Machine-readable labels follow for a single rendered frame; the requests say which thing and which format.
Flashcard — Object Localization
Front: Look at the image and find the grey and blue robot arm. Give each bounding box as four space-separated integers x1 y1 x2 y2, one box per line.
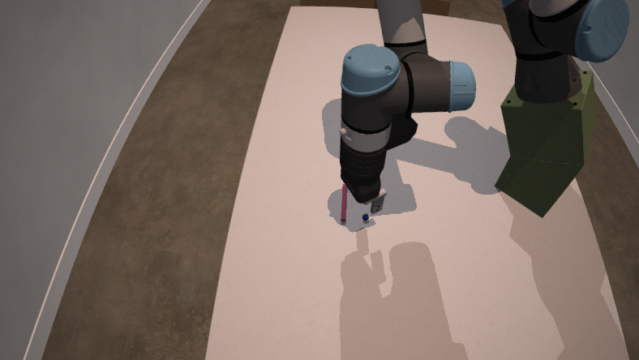
341 0 629 134

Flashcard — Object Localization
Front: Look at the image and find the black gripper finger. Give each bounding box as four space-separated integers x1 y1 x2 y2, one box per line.
364 189 387 215

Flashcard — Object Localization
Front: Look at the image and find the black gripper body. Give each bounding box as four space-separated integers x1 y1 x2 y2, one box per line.
340 113 418 204

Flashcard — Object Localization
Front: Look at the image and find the pink rod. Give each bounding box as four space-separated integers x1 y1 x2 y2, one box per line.
341 184 347 221

